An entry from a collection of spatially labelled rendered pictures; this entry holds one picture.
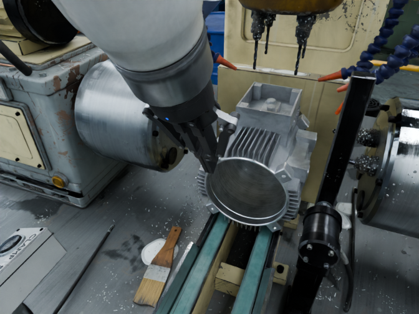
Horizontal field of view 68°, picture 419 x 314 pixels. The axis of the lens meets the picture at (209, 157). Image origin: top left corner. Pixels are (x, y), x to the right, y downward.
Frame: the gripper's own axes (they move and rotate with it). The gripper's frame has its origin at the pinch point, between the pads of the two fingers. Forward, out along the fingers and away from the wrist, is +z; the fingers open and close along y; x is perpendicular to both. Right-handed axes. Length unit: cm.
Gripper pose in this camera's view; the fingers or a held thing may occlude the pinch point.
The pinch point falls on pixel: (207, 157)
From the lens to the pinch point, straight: 50.2
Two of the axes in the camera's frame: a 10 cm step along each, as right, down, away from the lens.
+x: -3.1, 8.8, -3.5
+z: 1.8, 4.2, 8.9
